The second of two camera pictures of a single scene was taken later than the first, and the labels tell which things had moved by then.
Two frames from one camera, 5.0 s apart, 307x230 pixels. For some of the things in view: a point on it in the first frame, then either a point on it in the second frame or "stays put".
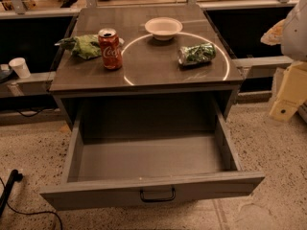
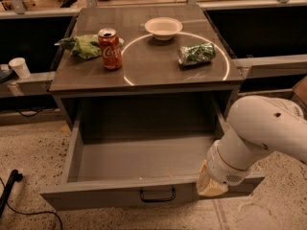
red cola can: x=110 y=48 stays put
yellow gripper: x=295 y=35 → x=224 y=169
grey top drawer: x=106 y=172 stays put
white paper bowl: x=163 y=29 stays put
